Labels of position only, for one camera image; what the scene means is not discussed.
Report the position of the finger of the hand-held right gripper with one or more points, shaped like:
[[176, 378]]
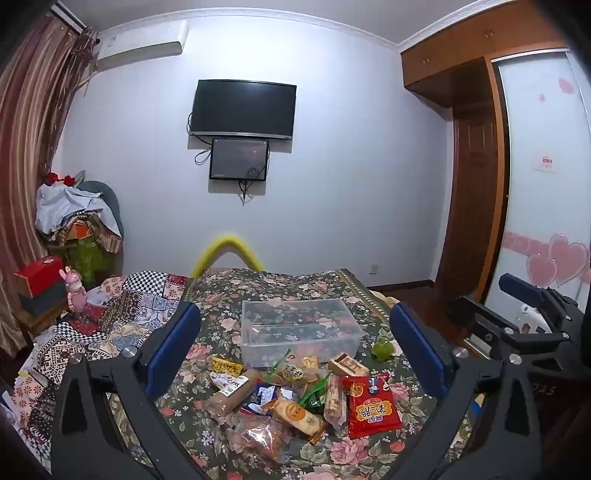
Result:
[[521, 286], [475, 318]]

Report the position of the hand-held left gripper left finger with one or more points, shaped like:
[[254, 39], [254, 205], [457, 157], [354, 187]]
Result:
[[178, 337]]

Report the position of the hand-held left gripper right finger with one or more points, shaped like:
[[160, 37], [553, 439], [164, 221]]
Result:
[[418, 346]]

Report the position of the green frog toy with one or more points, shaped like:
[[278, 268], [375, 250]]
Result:
[[383, 350]]

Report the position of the small yellow snack packet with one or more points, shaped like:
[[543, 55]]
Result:
[[226, 365]]

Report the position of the small brown snack packet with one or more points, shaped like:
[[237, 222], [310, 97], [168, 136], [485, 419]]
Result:
[[348, 367]]

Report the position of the red snack packet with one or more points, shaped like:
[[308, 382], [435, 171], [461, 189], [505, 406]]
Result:
[[371, 408]]

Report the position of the pink striped cracker roll pack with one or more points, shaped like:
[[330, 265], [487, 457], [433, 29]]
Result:
[[334, 404]]

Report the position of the clear plastic storage box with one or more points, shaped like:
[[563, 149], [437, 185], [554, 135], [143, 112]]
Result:
[[300, 339]]

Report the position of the orange snack bag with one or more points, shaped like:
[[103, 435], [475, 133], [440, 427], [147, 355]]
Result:
[[258, 438]]

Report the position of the yellow round cracker packet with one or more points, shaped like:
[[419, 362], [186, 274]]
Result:
[[295, 417]]

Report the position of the patchwork quilt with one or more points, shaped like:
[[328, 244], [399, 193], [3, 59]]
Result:
[[124, 304]]

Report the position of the brown biscuit pack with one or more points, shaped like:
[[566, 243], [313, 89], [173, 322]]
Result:
[[231, 397]]

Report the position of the brown wooden door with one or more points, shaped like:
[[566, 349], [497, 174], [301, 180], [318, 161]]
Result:
[[471, 198]]

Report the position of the small blue white packet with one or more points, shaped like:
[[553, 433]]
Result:
[[265, 394]]

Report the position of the yellow foam tube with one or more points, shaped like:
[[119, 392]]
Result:
[[226, 241]]

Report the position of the green pea snack packet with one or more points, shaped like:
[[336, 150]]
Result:
[[318, 394]]

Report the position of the pink toy figure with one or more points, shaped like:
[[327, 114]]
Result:
[[75, 290]]

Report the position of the green fuzzy cloth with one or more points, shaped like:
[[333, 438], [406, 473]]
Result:
[[87, 261]]

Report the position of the clear biscuit bag green tie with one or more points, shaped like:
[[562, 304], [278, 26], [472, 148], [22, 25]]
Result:
[[295, 374]]

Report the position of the white paper sign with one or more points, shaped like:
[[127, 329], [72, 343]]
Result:
[[544, 161]]

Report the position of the dark grey box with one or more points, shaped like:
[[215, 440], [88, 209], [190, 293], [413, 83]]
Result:
[[46, 302]]

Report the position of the red box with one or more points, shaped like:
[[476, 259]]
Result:
[[39, 274]]

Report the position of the grey green chair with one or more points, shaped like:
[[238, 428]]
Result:
[[111, 198]]

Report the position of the pile of clothes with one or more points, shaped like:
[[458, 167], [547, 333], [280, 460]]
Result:
[[64, 207]]

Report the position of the frosted sliding door pink hearts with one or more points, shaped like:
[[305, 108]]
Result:
[[540, 115]]

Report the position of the wooden overhead cabinet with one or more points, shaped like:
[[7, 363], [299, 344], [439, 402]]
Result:
[[461, 50]]

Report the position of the striped brown curtain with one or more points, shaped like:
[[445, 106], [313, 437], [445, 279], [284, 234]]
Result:
[[32, 138]]

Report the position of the white air conditioner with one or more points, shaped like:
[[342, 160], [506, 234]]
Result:
[[138, 46]]

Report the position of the small black wall monitor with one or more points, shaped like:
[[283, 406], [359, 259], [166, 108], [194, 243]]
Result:
[[238, 159]]

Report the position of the wall-mounted black television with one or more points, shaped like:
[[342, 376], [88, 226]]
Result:
[[242, 108]]

